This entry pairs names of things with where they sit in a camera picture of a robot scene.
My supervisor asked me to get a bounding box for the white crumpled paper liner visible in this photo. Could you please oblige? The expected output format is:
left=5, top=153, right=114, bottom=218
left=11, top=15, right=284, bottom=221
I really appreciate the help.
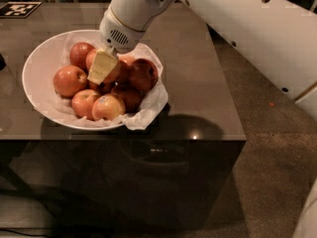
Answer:
left=48, top=30, right=168, bottom=131

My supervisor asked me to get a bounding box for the black cable on floor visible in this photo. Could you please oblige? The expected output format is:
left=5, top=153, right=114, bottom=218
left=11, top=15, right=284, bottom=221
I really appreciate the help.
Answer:
left=0, top=227, right=53, bottom=238

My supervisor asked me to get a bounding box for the dark red right apple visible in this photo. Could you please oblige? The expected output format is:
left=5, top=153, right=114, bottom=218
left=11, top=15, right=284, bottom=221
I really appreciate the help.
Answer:
left=128, top=59, right=159, bottom=92

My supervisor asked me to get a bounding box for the front yellow-red apple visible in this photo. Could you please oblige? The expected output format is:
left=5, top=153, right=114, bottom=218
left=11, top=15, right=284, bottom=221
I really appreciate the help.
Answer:
left=92, top=93, right=126, bottom=121

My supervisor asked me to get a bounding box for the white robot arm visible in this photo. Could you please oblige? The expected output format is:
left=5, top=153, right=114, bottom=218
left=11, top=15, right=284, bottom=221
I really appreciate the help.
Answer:
left=104, top=0, right=317, bottom=238

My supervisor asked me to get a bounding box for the black white fiducial marker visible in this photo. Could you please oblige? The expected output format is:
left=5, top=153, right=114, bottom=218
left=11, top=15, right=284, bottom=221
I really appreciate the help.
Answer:
left=0, top=2, right=41, bottom=19

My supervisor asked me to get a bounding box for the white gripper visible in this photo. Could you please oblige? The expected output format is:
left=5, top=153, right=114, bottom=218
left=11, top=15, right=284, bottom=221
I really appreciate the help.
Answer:
left=86, top=7, right=147, bottom=86

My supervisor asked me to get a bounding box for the back right red apple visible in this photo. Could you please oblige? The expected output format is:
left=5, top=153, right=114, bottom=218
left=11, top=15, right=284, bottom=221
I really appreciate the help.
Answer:
left=119, top=55, right=135, bottom=66

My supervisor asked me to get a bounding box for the front left red apple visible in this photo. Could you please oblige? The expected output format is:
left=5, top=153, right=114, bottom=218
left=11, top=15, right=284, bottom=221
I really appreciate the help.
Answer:
left=71, top=89, right=101, bottom=120

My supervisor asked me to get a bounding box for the black object at left edge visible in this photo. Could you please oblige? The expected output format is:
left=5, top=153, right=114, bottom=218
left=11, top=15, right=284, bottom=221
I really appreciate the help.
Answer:
left=0, top=53, right=6, bottom=70

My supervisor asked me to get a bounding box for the small dark red apple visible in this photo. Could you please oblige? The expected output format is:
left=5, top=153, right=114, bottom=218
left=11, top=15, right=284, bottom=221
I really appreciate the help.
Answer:
left=111, top=85, right=142, bottom=113

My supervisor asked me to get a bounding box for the white ceramic bowl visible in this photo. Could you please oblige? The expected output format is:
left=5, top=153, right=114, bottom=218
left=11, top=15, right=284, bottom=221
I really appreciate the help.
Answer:
left=21, top=29, right=164, bottom=132

